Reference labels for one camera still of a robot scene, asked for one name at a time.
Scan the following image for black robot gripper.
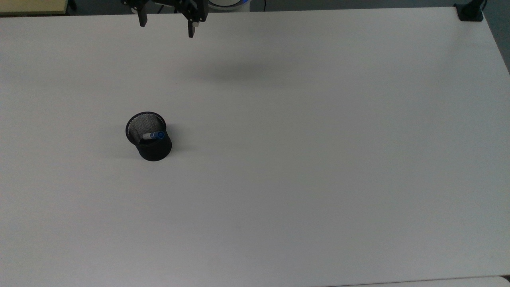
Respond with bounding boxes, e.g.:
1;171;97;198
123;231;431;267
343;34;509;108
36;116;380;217
121;0;209;39

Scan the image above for black mesh pen cup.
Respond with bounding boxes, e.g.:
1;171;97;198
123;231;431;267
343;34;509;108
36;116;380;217
125;111;173;162

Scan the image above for light wooden table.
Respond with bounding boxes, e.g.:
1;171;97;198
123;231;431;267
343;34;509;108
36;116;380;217
0;0;69;16

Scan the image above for black table clamp mount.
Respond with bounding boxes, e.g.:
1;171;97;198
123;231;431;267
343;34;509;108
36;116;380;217
454;0;487;22

